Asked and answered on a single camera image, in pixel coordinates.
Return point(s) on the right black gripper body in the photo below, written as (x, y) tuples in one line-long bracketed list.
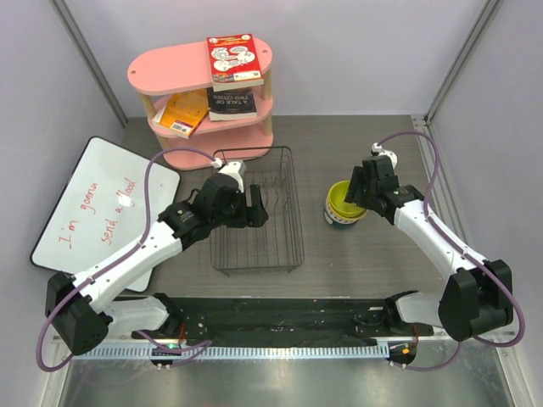
[(372, 192)]

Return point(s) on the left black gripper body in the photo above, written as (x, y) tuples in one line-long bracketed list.
[(235, 215)]

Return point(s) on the yellow-green bowl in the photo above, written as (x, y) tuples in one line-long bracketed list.
[(337, 191)]

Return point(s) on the white bowl with green stripes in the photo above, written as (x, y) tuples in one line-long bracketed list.
[(345, 220)]

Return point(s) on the black wire dish rack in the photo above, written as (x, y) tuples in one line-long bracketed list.
[(278, 245)]

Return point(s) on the white bowl with yellow pattern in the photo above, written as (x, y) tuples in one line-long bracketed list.
[(346, 210)]

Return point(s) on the teal and white bowl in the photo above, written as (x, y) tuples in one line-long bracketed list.
[(341, 225)]

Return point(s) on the plain white ribbed bowl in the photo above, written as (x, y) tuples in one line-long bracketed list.
[(329, 219)]

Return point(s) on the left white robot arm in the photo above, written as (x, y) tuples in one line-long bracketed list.
[(84, 308)]

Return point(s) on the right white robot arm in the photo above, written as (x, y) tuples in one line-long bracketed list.
[(475, 297)]

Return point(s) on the orange paperback book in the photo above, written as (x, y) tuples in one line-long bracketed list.
[(183, 112)]

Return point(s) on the black Tale of Two Cities book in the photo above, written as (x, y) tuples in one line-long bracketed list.
[(235, 104)]

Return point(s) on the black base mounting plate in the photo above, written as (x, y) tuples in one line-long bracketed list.
[(285, 322)]

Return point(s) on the white dry-erase board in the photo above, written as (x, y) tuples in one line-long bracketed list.
[(102, 207)]

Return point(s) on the pink three-tier shelf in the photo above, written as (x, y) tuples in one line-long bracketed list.
[(161, 72)]

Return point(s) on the red comic book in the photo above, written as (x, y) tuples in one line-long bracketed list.
[(234, 62)]

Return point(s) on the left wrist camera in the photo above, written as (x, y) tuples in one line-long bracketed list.
[(234, 168)]

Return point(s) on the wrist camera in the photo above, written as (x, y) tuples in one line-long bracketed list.
[(378, 150), (234, 168)]

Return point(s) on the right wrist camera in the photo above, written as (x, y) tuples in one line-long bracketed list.
[(378, 150)]

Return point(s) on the white slotted cable duct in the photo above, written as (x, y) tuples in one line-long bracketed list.
[(147, 351)]

